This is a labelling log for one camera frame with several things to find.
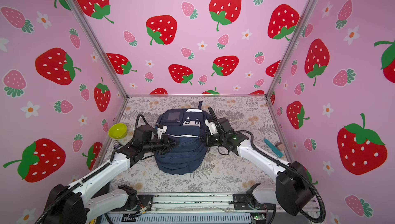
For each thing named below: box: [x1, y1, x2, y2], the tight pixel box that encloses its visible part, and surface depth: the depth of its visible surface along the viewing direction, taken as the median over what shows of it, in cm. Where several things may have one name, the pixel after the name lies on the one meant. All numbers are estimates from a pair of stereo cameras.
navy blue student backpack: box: [154, 101, 211, 176], surface depth 81 cm
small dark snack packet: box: [112, 140, 121, 149], surface depth 94 cm
